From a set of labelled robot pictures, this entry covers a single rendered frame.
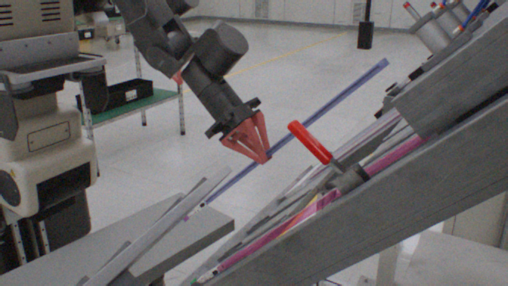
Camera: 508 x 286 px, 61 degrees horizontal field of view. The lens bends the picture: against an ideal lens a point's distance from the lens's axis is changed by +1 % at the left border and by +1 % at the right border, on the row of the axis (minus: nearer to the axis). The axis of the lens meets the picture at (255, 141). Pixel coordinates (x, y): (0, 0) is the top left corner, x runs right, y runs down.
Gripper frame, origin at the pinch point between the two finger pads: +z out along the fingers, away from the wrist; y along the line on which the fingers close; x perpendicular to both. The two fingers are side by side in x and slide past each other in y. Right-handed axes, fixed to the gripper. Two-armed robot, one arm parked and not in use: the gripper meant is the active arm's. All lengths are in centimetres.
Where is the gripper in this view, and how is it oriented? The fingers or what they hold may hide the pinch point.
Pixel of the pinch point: (264, 157)
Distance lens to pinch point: 71.5
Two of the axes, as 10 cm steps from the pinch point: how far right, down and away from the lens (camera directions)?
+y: 5.0, -3.2, 8.0
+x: -6.1, 5.2, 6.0
